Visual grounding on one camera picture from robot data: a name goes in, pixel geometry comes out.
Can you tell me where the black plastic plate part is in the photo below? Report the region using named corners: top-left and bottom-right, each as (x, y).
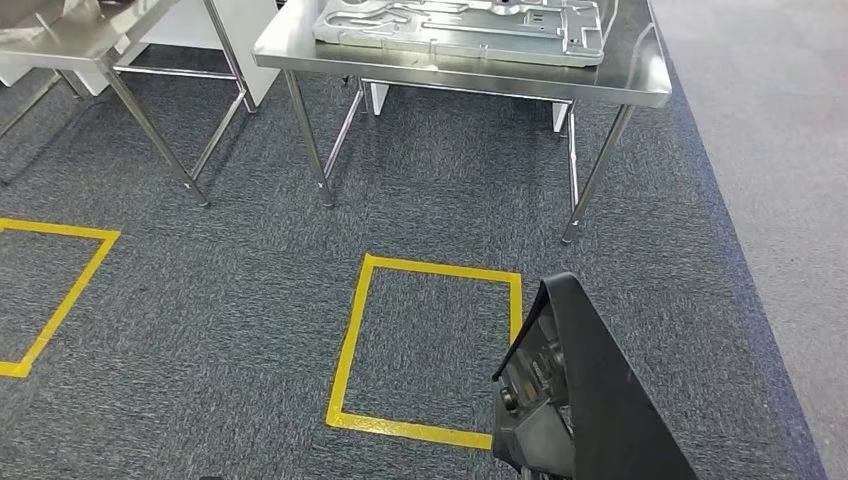
top-left (491, 272), bottom-right (700, 480)

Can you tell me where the stainless steel workbench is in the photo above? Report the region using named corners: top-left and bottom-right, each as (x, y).
top-left (251, 0), bottom-right (674, 245)

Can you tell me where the yellow floor tape square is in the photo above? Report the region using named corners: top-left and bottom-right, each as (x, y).
top-left (324, 253), bottom-right (525, 452)

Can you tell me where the grey metal fixture plate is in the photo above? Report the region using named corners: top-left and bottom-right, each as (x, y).
top-left (312, 0), bottom-right (607, 69)

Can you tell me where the white cabinet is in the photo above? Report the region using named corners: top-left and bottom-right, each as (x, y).
top-left (0, 0), bottom-right (280, 107)

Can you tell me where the stainless steel table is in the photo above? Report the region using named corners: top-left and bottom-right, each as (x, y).
top-left (0, 0), bottom-right (260, 208)

